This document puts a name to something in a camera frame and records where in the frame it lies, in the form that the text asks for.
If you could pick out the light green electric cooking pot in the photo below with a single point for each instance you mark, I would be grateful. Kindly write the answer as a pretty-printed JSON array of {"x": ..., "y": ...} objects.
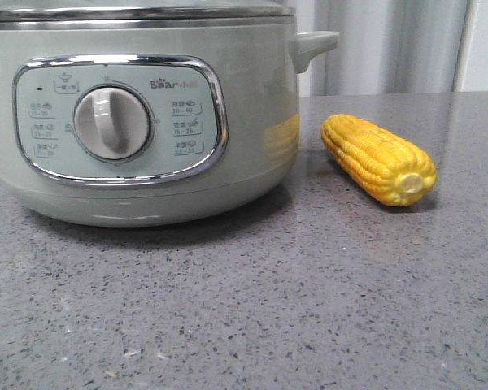
[{"x": 222, "y": 95}]

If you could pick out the yellow corn cob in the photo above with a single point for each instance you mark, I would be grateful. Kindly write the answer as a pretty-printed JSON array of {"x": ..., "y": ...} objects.
[{"x": 391, "y": 169}]

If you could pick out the glass pot lid steel rim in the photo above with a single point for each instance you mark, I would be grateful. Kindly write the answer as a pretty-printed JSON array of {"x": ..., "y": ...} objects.
[{"x": 37, "y": 11}]

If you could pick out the grey round timer knob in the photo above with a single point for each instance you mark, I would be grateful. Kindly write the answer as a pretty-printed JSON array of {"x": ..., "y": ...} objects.
[{"x": 111, "y": 123}]

